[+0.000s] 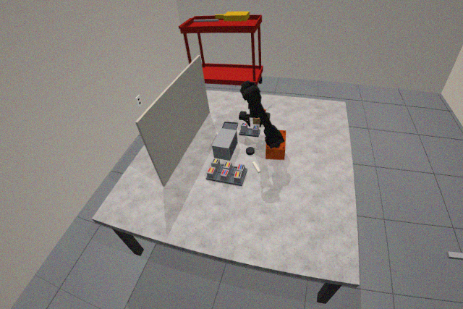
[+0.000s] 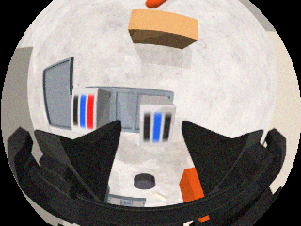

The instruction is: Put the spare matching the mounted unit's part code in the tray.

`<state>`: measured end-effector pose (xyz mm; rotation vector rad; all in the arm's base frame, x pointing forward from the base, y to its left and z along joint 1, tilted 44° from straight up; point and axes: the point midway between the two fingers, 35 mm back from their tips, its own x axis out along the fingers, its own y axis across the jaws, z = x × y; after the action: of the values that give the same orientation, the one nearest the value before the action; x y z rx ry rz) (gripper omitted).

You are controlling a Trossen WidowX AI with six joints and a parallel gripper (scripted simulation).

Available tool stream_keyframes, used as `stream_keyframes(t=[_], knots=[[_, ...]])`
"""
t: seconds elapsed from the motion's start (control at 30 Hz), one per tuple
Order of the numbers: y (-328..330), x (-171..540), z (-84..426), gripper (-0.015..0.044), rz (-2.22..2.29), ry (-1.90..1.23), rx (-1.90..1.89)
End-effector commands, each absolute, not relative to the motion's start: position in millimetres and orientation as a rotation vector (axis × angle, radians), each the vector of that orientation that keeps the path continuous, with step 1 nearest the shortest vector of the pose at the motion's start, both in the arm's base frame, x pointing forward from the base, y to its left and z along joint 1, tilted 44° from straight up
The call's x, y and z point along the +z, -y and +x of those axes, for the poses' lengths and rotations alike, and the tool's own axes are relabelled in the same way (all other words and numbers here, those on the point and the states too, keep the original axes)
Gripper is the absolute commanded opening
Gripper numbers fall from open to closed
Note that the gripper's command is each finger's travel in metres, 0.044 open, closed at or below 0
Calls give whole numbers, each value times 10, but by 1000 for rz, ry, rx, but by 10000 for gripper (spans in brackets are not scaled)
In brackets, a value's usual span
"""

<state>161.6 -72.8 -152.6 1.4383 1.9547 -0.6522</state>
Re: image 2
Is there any black short cylinder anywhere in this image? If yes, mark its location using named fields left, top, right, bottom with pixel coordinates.
left=133, top=173, right=155, bottom=189

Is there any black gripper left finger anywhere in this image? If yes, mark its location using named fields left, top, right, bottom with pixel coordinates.
left=34, top=120, right=121, bottom=202

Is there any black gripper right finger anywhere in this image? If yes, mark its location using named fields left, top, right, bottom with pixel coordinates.
left=181, top=121, right=263, bottom=196

